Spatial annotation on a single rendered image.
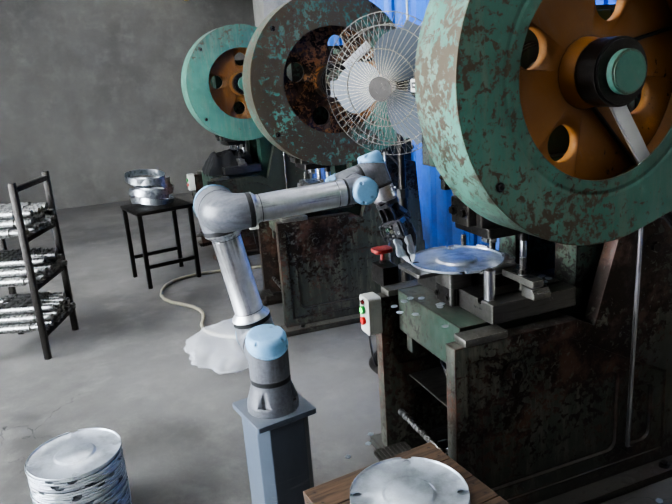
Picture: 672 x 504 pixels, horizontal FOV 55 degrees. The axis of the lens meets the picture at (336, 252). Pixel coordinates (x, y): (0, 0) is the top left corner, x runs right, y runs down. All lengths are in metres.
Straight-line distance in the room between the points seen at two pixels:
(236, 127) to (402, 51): 2.36
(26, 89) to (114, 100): 0.95
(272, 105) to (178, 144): 5.32
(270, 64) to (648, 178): 1.88
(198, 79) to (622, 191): 3.54
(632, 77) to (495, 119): 0.33
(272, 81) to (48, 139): 5.45
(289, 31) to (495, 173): 1.84
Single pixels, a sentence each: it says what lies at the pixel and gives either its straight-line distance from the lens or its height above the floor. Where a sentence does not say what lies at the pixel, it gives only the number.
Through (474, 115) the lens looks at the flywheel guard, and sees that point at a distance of 1.43.
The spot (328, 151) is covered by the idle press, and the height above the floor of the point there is 0.99.
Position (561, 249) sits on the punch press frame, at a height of 0.80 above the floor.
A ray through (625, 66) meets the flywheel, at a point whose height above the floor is 1.34.
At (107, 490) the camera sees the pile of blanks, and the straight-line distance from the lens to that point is 2.27.
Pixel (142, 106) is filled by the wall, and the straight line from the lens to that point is 8.30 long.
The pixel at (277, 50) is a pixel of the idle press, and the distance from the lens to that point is 3.11.
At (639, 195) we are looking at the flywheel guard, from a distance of 1.77.
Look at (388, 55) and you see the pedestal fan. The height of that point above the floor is 1.42.
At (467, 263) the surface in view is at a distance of 1.99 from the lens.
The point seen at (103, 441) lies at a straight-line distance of 2.35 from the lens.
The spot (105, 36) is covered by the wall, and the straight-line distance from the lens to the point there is 8.29.
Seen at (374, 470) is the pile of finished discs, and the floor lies 0.38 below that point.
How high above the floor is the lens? 1.38
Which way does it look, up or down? 16 degrees down
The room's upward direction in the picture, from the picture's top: 4 degrees counter-clockwise
